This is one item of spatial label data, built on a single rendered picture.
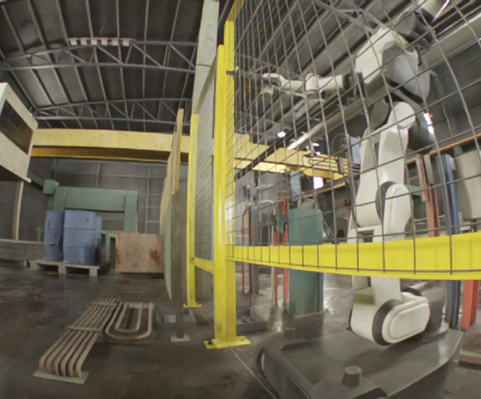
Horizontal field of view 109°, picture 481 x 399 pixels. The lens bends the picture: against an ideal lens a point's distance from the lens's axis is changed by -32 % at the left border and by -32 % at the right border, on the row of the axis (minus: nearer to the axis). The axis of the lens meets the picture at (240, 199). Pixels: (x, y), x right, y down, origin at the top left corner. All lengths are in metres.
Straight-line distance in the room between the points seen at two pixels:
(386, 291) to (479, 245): 0.47
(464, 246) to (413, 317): 0.49
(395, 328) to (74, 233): 4.19
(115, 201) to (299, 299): 9.57
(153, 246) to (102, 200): 7.06
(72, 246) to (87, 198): 6.80
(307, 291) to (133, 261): 2.83
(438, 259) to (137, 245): 3.88
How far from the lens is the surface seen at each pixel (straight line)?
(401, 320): 0.77
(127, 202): 10.56
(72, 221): 4.36
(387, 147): 0.84
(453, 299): 1.54
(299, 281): 1.83
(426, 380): 0.76
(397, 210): 0.73
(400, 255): 0.41
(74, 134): 14.46
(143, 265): 4.02
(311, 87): 1.43
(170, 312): 1.97
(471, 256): 0.36
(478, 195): 1.59
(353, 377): 0.59
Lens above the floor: 0.53
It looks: 11 degrees up
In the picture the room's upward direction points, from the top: 1 degrees counter-clockwise
